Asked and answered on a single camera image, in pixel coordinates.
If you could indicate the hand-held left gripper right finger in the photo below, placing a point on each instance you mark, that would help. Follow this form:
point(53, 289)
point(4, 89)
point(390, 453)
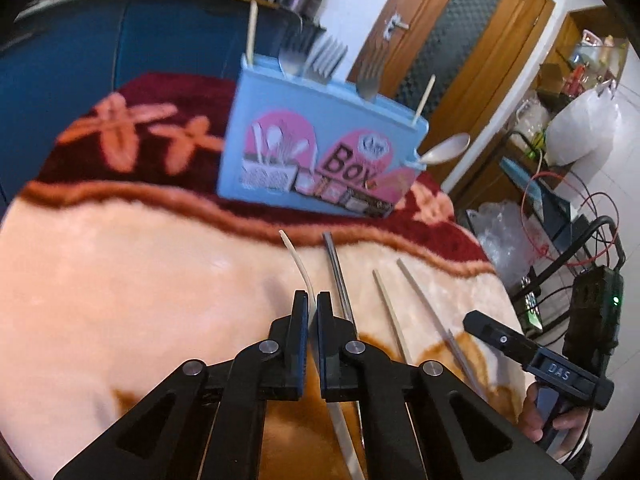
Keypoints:
point(324, 350)

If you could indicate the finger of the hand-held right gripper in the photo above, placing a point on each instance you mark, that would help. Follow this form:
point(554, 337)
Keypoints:
point(495, 335)

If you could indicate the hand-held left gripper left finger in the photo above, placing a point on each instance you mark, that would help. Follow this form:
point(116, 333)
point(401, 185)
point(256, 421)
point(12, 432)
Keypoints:
point(300, 350)

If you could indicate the silver metal chopstick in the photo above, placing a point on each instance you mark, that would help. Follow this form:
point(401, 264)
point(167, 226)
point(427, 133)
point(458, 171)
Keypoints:
point(465, 360)
point(425, 295)

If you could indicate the white chopstick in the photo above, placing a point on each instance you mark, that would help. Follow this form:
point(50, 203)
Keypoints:
point(300, 265)

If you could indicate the beige plastic spoon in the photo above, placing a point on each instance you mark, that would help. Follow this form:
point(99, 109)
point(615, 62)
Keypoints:
point(447, 149)

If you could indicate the wooden chopstick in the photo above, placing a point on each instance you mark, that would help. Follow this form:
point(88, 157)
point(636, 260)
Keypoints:
point(424, 100)
point(251, 35)

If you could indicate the blue utensil holder box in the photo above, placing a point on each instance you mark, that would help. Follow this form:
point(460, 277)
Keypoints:
point(260, 95)

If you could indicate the wide-headed steel fork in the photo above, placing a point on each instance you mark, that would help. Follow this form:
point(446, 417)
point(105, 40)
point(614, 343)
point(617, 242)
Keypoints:
point(290, 62)

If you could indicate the person's right hand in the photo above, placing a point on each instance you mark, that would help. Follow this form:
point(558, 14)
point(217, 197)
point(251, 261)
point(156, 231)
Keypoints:
point(572, 422)

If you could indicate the dark metal chopstick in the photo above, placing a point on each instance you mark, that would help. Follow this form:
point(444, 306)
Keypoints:
point(337, 275)

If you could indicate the ivory chopstick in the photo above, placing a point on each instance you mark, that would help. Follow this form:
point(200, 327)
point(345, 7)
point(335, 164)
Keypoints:
point(387, 300)

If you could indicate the clear plastic bag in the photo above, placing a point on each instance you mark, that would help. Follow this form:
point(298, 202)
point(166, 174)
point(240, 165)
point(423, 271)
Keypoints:
point(495, 230)

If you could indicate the black metal rack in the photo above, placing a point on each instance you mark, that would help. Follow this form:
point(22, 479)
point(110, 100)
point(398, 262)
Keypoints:
point(590, 240)

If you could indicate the blue tray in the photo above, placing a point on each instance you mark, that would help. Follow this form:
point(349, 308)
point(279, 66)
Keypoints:
point(530, 195)

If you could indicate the pink and maroon fleece blanket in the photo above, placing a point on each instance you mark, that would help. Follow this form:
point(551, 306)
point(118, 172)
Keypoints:
point(125, 270)

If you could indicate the white plastic bag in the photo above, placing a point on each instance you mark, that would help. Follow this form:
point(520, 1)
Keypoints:
point(585, 125)

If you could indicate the wooden shelf unit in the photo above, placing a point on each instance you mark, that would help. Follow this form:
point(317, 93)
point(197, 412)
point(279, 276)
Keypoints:
point(575, 60)

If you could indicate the wooden door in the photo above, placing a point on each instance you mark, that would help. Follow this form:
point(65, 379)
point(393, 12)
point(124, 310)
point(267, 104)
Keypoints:
point(450, 35)

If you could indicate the blue base cabinets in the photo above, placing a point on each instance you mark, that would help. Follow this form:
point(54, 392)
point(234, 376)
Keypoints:
point(150, 35)

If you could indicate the dark steel pot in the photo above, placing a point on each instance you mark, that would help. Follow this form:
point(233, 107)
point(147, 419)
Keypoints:
point(297, 0)

